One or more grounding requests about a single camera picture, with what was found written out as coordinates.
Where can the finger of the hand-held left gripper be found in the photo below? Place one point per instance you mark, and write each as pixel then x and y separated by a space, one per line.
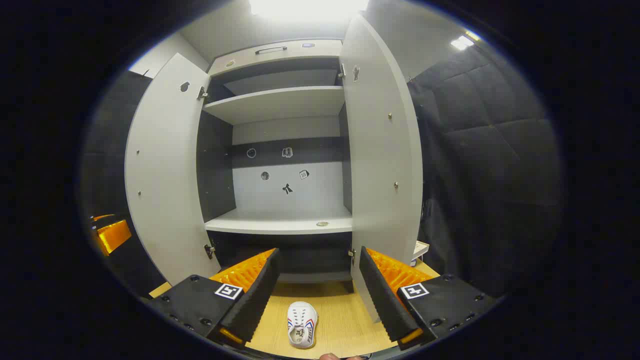
pixel 114 235

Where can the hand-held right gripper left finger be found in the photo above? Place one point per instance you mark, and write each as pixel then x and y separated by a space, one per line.
pixel 257 290

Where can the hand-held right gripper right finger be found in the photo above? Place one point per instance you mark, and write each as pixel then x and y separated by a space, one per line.
pixel 382 295

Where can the white shoe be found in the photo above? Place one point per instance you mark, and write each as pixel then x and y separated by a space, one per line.
pixel 302 325

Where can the grey shoe cabinet door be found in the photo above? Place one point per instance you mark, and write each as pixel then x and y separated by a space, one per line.
pixel 165 175
pixel 380 150

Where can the grey shoe cabinet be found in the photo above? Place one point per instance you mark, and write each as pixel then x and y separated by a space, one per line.
pixel 280 105

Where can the cream book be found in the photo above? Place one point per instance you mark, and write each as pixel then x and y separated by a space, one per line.
pixel 420 249

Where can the black backdrop cloth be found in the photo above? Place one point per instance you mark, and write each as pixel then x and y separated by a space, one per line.
pixel 490 150

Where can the small ceiling light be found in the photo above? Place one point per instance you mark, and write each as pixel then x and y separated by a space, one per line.
pixel 462 42

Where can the large ceiling light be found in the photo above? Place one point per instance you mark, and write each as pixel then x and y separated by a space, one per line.
pixel 307 9

